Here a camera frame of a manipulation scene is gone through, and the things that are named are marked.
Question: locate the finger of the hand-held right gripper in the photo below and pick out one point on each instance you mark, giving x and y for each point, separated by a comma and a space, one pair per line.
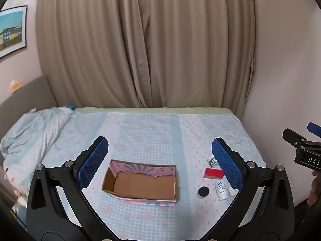
315, 129
293, 136

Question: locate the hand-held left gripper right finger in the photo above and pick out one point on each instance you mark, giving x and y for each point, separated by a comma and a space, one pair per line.
227, 163

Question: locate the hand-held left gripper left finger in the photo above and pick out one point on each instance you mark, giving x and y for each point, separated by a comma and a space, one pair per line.
92, 163

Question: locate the white jar with green label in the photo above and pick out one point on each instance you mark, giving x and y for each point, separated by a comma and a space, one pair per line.
212, 162

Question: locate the small red box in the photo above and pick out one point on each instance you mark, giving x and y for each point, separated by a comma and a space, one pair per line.
213, 173

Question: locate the white plastic bottle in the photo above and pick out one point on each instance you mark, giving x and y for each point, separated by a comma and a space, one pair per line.
221, 190

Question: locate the black round lid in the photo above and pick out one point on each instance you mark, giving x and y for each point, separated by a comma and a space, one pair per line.
203, 192

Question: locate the cardboard box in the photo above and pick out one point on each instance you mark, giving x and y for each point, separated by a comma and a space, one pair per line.
143, 183

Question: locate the person's right hand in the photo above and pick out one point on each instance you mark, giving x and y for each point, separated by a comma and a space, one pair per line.
314, 190

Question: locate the small white vial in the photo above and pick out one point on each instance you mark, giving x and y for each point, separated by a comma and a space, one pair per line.
232, 192

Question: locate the small blue item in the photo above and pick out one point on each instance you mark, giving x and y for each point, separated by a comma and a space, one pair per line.
69, 107

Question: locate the checked floral bed sheet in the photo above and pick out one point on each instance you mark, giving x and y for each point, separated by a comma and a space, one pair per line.
150, 135

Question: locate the light blue quilt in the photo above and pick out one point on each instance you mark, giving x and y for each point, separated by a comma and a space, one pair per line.
30, 130

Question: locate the grey padded headboard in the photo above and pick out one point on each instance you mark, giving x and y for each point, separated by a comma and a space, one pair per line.
32, 93

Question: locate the small orange plush toy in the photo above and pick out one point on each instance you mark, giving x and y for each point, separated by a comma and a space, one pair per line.
15, 85

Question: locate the framed wall picture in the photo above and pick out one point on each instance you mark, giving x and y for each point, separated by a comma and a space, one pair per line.
12, 32

